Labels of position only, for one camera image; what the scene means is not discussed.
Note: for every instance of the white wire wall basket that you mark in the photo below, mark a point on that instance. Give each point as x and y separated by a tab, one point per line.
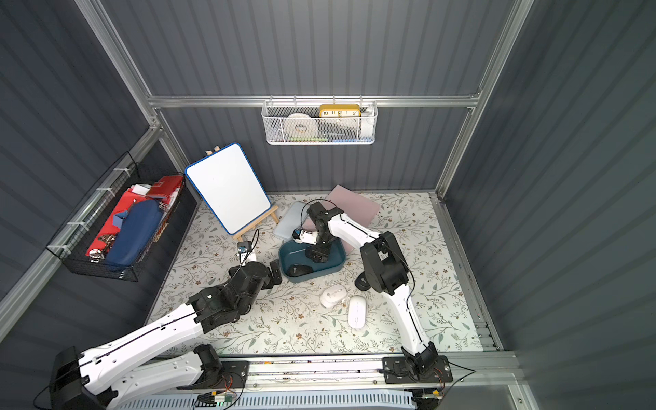
332	131

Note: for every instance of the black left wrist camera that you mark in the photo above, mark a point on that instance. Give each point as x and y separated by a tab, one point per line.
246	252

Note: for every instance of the white slim mouse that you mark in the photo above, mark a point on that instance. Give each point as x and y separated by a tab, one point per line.
357	314

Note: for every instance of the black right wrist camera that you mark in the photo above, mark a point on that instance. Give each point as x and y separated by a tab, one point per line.
302	236

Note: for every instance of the floral table mat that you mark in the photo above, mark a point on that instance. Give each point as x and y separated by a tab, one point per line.
289	318

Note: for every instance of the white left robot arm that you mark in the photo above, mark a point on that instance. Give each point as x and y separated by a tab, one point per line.
127	368

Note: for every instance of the navy blue pouch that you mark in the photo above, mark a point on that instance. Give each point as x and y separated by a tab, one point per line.
137	229

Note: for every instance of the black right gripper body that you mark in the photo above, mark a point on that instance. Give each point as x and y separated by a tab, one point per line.
318	251

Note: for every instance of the red package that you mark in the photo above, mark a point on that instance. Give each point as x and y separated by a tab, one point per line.
166	190

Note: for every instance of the teal plastic storage box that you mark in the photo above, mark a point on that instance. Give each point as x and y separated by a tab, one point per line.
291	253

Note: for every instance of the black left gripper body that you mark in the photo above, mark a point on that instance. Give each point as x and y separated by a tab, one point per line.
272	274

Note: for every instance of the black wire side basket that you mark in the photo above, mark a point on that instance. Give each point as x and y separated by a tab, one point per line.
71	243

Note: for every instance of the white tape roll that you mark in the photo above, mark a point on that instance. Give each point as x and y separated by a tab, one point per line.
300	125

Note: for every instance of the pink folder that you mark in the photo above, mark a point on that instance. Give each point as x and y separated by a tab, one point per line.
353	205

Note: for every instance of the blue framed whiteboard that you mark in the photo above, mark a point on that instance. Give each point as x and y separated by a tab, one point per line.
228	188

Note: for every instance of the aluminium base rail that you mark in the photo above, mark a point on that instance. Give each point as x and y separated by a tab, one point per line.
318	379

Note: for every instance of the yellow clock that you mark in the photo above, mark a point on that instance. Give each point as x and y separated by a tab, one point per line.
339	111

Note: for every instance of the light blue pencil case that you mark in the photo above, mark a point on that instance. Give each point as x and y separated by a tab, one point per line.
292	219

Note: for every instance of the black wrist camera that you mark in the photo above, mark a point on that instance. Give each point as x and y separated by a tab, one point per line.
302	236
246	252

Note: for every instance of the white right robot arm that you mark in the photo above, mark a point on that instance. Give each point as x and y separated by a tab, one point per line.
385	270

